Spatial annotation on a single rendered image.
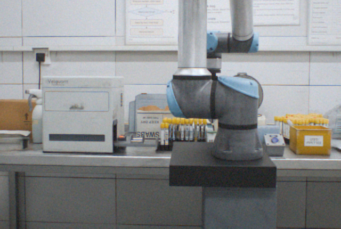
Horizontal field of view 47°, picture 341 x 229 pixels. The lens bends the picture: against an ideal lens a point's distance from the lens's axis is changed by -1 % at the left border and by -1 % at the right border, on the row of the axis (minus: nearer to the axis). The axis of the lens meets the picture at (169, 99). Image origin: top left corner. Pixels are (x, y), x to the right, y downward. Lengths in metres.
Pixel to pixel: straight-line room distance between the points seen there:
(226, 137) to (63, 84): 0.70
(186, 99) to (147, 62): 1.03
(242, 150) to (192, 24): 0.38
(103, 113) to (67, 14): 0.87
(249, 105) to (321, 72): 1.15
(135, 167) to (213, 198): 0.49
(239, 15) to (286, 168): 0.59
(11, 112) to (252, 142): 1.25
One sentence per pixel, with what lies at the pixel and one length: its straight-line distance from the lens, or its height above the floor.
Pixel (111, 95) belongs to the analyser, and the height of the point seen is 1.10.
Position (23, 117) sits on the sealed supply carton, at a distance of 1.98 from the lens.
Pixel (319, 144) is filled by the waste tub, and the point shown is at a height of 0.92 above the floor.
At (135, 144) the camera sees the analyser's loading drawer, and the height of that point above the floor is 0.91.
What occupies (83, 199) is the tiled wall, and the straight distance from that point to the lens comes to 2.29.
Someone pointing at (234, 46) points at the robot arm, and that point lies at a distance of 1.43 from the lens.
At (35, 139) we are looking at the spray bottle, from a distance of 1.84.
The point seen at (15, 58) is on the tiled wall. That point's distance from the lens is 2.32.
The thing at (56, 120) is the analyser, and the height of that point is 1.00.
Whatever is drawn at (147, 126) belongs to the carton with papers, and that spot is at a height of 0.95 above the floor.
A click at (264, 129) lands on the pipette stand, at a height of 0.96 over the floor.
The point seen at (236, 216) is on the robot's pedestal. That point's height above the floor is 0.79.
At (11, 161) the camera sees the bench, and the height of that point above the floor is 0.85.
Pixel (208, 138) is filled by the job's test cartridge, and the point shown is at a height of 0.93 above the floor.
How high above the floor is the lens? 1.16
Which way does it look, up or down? 3 degrees down
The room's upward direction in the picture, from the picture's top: straight up
